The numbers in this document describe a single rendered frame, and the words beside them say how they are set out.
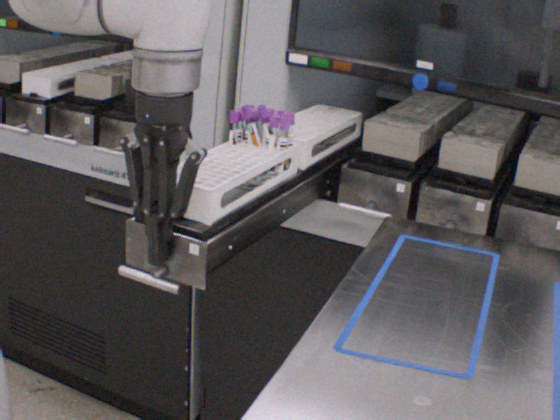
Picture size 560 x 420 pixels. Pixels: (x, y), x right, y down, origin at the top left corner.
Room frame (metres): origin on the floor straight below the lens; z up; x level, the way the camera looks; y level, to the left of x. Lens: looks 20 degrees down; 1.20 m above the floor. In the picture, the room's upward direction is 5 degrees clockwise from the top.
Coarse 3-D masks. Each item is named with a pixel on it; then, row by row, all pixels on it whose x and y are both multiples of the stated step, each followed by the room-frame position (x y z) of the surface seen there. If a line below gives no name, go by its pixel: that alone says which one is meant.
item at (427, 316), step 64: (384, 256) 0.90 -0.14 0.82; (448, 256) 0.91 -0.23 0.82; (512, 256) 0.93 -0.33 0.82; (320, 320) 0.71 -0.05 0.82; (384, 320) 0.72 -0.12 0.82; (448, 320) 0.73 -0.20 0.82; (512, 320) 0.74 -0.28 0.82; (320, 384) 0.58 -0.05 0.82; (384, 384) 0.59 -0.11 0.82; (448, 384) 0.59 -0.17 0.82; (512, 384) 0.60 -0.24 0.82
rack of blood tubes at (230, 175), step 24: (240, 144) 1.20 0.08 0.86; (216, 168) 1.07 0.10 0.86; (240, 168) 1.08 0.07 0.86; (264, 168) 1.11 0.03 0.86; (192, 192) 0.97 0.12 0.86; (216, 192) 0.97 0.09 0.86; (240, 192) 1.13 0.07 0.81; (264, 192) 1.12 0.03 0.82; (192, 216) 0.97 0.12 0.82; (216, 216) 0.98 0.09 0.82
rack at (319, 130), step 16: (304, 112) 1.48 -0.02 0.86; (320, 112) 1.49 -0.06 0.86; (336, 112) 1.50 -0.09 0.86; (352, 112) 1.52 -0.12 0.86; (304, 128) 1.34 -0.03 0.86; (320, 128) 1.36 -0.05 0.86; (336, 128) 1.38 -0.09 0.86; (352, 128) 1.53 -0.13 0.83; (304, 144) 1.25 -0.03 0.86; (320, 144) 1.43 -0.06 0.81; (336, 144) 1.39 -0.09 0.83; (304, 160) 1.25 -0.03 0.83
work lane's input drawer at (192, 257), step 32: (320, 160) 1.31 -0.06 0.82; (288, 192) 1.16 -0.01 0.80; (320, 192) 1.29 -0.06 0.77; (128, 224) 0.97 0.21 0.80; (192, 224) 0.96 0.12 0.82; (224, 224) 0.99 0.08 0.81; (256, 224) 1.06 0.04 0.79; (128, 256) 0.97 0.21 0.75; (192, 256) 0.93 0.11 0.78; (224, 256) 0.97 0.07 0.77; (160, 288) 0.90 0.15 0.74
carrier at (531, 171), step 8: (520, 160) 1.26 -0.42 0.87; (528, 160) 1.26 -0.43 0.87; (536, 160) 1.25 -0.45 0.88; (544, 160) 1.26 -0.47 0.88; (552, 160) 1.26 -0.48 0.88; (520, 168) 1.26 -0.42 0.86; (528, 168) 1.26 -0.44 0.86; (536, 168) 1.25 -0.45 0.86; (544, 168) 1.24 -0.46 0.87; (552, 168) 1.24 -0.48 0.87; (520, 176) 1.26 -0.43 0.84; (528, 176) 1.26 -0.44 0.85; (536, 176) 1.25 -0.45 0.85; (544, 176) 1.24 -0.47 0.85; (552, 176) 1.24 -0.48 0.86; (520, 184) 1.26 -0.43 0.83; (528, 184) 1.25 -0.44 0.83; (536, 184) 1.25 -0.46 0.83; (544, 184) 1.24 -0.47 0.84; (552, 184) 1.24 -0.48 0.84; (552, 192) 1.23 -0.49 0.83
